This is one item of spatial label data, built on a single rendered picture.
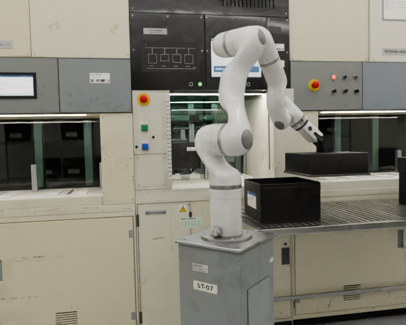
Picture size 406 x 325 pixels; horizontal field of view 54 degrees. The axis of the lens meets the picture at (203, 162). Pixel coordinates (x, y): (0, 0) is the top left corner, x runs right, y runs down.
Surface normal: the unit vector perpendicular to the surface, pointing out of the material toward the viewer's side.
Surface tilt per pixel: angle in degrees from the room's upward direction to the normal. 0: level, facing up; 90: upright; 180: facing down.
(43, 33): 90
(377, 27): 90
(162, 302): 90
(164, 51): 90
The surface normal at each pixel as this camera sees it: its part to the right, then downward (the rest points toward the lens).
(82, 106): 0.18, 0.05
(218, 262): -0.57, 0.06
